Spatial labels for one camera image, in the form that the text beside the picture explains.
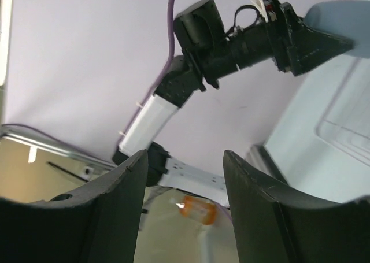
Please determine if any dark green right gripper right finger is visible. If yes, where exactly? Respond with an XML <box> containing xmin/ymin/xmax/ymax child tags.
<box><xmin>223</xmin><ymin>150</ymin><xmax>369</xmax><ymax>262</ymax></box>

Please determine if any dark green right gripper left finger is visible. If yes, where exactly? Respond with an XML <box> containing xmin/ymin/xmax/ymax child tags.
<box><xmin>1</xmin><ymin>150</ymin><xmax>148</xmax><ymax>262</ymax></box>

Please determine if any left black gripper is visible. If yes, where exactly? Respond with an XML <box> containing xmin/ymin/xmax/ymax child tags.
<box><xmin>173</xmin><ymin>0</ymin><xmax>354</xmax><ymax>90</ymax></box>

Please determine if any light blue cup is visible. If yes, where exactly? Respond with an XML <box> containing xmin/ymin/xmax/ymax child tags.
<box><xmin>304</xmin><ymin>0</ymin><xmax>369</xmax><ymax>59</ymax></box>

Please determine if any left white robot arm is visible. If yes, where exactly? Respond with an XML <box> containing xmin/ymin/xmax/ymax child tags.
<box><xmin>115</xmin><ymin>0</ymin><xmax>354</xmax><ymax>209</ymax></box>

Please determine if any orange translucent bottle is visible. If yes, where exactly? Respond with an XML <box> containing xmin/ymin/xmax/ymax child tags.
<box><xmin>170</xmin><ymin>195</ymin><xmax>217</xmax><ymax>225</ymax></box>

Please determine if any white wire dish rack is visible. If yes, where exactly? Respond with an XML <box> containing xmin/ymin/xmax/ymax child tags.
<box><xmin>316</xmin><ymin>59</ymin><xmax>369</xmax><ymax>165</ymax></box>

